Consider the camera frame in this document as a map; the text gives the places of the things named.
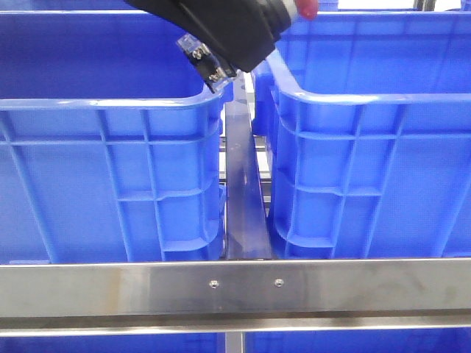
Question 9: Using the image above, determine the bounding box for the lower right blue crate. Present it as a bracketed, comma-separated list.
[246, 328, 470, 352]

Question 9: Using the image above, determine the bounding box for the steel front shelf rail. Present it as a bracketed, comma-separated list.
[1, 258, 470, 337]

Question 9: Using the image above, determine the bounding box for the lower left blue crate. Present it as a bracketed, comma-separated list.
[1, 333, 222, 352]

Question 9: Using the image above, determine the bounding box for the right blue plastic crate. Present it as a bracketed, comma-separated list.
[253, 11, 470, 259]

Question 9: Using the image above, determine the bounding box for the steel center divider bar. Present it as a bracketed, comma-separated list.
[225, 76, 273, 260]

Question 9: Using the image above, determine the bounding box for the blue plastic crate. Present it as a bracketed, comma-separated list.
[1, 10, 228, 264]
[253, 11, 470, 259]

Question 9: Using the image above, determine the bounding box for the steel vertical post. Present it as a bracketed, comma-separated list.
[224, 332, 246, 353]

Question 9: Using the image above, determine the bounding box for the red push button switch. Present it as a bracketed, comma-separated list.
[175, 0, 319, 93]

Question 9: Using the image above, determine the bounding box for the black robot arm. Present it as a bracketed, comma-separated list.
[127, 0, 297, 72]

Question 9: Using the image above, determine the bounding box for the rail screw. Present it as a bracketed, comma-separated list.
[274, 278, 284, 288]
[209, 279, 219, 288]

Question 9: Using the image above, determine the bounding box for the right rail screw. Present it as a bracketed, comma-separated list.
[274, 278, 284, 288]

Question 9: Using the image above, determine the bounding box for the left rail screw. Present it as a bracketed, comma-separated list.
[209, 279, 219, 288]

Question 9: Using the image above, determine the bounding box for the left blue plastic crate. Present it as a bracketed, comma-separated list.
[1, 10, 228, 264]

